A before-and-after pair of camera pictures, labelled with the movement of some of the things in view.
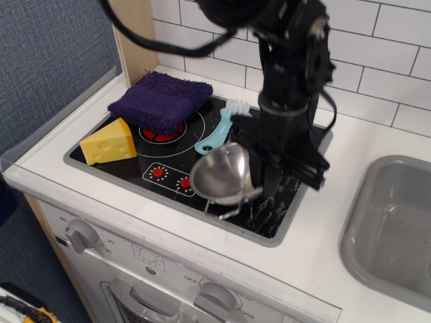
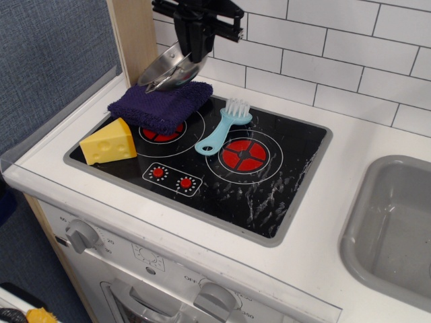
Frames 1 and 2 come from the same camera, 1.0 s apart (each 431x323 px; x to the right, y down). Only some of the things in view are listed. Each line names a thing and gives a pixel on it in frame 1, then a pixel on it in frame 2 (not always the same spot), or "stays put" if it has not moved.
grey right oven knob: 215,301 stays put
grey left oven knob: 81,235 stays put
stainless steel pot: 222,175 -> 171,70
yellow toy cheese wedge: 113,142 stays put
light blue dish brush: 219,134 stays put
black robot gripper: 286,136 -> 221,16
